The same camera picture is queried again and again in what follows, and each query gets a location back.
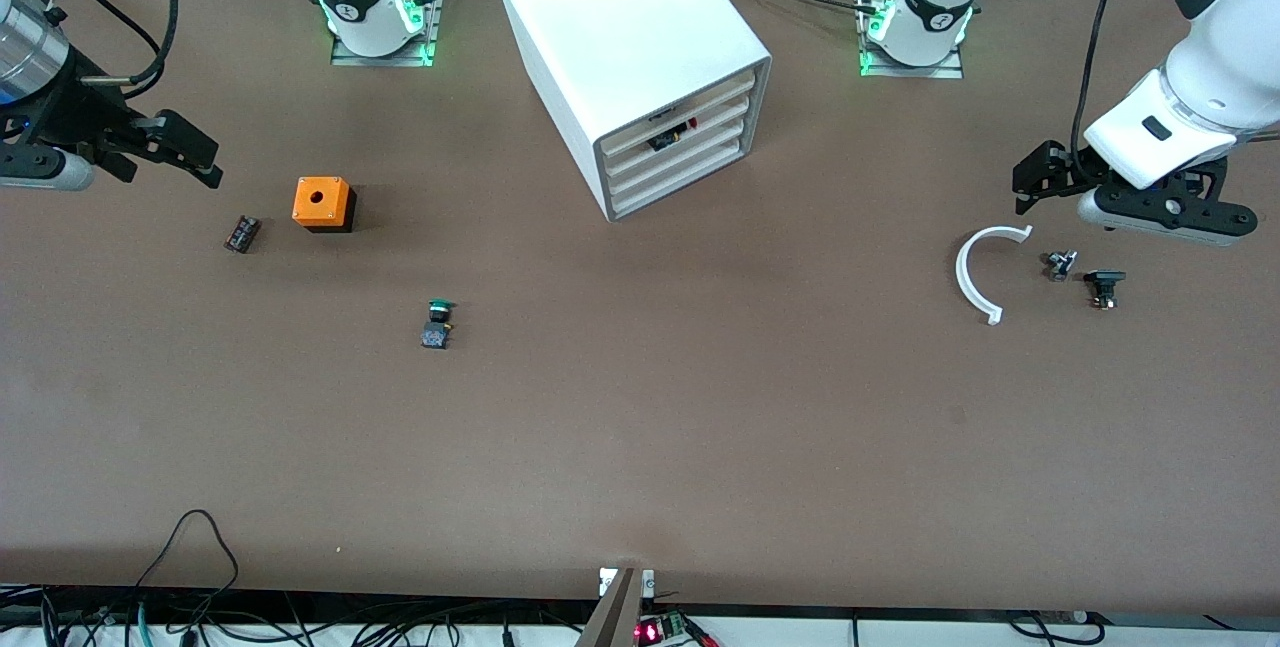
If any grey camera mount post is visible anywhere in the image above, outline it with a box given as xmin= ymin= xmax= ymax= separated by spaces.
xmin=575 ymin=567 xmax=643 ymax=647

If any black looped cable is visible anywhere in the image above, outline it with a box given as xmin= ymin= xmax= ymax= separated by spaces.
xmin=135 ymin=509 xmax=241 ymax=618

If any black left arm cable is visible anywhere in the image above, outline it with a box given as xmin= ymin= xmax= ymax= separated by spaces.
xmin=1070 ymin=0 xmax=1141 ymax=160

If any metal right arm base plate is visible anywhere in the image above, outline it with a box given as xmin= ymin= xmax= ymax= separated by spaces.
xmin=330 ymin=0 xmax=443 ymax=68

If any white curved plastic arc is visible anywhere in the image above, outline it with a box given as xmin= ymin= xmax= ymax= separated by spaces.
xmin=955 ymin=225 xmax=1034 ymax=326

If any small black switch component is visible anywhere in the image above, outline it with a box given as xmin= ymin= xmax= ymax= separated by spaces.
xmin=1084 ymin=269 xmax=1128 ymax=311

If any circuit board with red light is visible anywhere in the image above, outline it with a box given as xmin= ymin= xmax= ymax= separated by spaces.
xmin=635 ymin=610 xmax=721 ymax=647

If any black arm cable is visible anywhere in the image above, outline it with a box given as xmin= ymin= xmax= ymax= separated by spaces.
xmin=28 ymin=0 xmax=179 ymax=100
xmin=1070 ymin=0 xmax=1141 ymax=160

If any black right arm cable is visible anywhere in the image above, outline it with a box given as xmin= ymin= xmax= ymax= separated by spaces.
xmin=28 ymin=0 xmax=179 ymax=100

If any white drawer cabinet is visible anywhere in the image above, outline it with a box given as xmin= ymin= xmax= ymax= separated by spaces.
xmin=492 ymin=0 xmax=773 ymax=223

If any white mounting bracket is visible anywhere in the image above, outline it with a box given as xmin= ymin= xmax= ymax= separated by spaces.
xmin=599 ymin=567 xmax=656 ymax=598

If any green push button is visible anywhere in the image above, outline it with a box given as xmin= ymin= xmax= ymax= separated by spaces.
xmin=420 ymin=298 xmax=454 ymax=350

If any orange box with black base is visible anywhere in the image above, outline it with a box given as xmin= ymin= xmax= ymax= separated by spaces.
xmin=292 ymin=176 xmax=358 ymax=234

